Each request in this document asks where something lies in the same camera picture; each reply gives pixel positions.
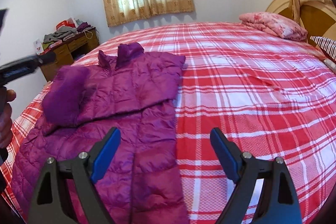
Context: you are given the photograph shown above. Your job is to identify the red white plaid bedspread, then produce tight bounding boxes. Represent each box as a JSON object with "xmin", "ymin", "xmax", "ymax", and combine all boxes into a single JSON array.
[{"xmin": 0, "ymin": 21, "xmax": 336, "ymax": 224}]

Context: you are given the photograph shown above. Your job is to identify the purple puffer jacket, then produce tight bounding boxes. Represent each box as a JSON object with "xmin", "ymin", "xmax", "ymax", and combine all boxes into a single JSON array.
[{"xmin": 11, "ymin": 43, "xmax": 189, "ymax": 223}]

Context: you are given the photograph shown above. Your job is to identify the pile of clothes on desk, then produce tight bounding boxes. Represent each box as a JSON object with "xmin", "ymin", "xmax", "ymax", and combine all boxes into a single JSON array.
[{"xmin": 43, "ymin": 18, "xmax": 93, "ymax": 45}]

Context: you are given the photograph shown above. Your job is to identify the person's left hand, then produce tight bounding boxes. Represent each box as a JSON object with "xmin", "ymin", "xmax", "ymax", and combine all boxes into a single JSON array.
[{"xmin": 0, "ymin": 89, "xmax": 17, "ymax": 149}]

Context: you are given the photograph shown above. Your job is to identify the white card on desk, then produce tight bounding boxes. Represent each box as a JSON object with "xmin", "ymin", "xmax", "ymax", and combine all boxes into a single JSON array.
[{"xmin": 33, "ymin": 39, "xmax": 44, "ymax": 55}]

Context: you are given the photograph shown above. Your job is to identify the brown wooden desk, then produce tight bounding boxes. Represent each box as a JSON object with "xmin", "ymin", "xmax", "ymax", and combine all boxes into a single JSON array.
[{"xmin": 41, "ymin": 27, "xmax": 100, "ymax": 82}]

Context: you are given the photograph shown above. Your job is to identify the striped pillow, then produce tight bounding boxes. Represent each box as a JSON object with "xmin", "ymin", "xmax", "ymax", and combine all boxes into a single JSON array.
[{"xmin": 310, "ymin": 36, "xmax": 336, "ymax": 61}]

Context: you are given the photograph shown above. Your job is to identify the pink floral folded quilt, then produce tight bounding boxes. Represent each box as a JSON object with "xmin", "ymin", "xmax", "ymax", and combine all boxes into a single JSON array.
[{"xmin": 239, "ymin": 12, "xmax": 308, "ymax": 42}]

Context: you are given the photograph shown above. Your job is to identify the wooden bed headboard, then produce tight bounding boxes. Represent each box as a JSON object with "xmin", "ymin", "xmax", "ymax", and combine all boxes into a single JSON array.
[{"xmin": 266, "ymin": 0, "xmax": 335, "ymax": 46}]

